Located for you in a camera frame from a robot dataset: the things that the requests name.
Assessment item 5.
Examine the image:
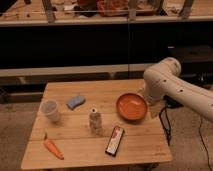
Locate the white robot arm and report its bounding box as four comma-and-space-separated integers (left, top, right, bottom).
143, 57, 213, 123

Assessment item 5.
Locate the orange bowl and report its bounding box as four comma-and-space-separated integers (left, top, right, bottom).
116, 93, 148, 121

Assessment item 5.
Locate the wooden table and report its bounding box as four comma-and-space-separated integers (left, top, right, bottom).
21, 79, 172, 170

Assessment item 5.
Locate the black red rectangular box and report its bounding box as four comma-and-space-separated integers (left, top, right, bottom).
105, 126, 125, 157

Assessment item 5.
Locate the blue sponge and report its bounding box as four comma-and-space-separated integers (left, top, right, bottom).
67, 95, 86, 110

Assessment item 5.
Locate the clear plastic cup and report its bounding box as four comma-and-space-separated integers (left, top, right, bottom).
39, 100, 60, 122

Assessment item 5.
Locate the orange toy carrot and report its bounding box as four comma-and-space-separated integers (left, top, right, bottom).
43, 135, 64, 160

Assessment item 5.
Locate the orange object on shelf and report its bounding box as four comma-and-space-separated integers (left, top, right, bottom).
97, 0, 128, 16

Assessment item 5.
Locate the black cable on floor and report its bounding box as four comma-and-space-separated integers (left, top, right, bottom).
158, 106, 213, 171

